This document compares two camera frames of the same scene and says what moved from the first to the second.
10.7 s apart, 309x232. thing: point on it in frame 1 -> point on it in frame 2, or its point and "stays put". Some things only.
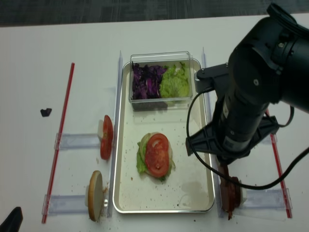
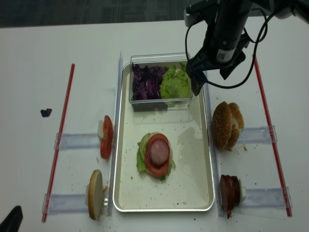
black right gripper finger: [13, 222] stays put
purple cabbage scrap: [46, 112] stays put
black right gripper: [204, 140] -> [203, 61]
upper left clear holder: [70, 140] stays put
